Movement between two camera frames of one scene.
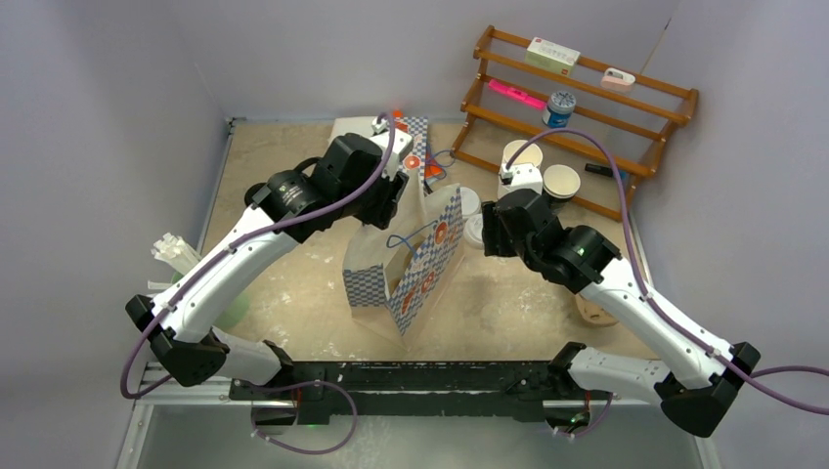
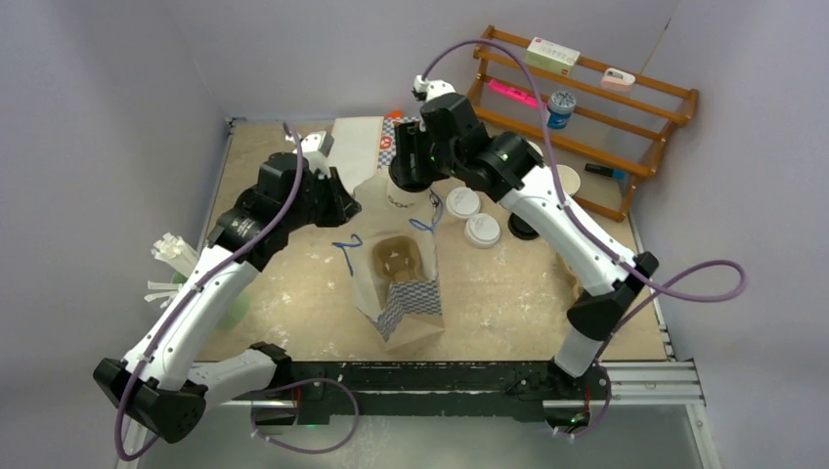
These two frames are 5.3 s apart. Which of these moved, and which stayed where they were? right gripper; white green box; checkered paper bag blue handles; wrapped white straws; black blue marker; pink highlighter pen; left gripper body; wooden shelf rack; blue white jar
Moved: right gripper; left gripper body; checkered paper bag blue handles
Stayed: wooden shelf rack; pink highlighter pen; wrapped white straws; black blue marker; blue white jar; white green box
